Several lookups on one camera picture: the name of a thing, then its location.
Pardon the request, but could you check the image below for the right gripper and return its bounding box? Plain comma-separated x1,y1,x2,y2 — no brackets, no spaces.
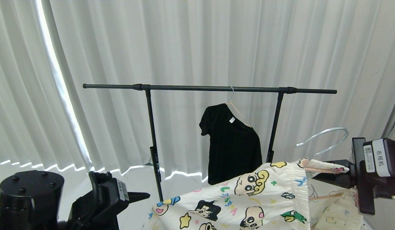
311,137,395,215

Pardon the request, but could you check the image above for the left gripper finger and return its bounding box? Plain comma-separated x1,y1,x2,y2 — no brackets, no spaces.
127,192,151,204

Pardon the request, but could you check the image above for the pink clothes hanger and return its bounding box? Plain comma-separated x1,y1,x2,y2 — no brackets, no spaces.
296,127,350,201
225,86,252,127

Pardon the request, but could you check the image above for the cream printed garment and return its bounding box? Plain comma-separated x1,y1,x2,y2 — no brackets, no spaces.
148,158,366,230

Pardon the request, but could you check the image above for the black garment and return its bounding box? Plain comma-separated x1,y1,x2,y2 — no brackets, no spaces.
199,103,263,186

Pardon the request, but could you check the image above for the black clothes rack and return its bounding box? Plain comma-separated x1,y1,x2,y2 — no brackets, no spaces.
83,84,337,202

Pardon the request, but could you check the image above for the white curtain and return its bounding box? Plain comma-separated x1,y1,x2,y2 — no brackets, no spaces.
0,0,395,189

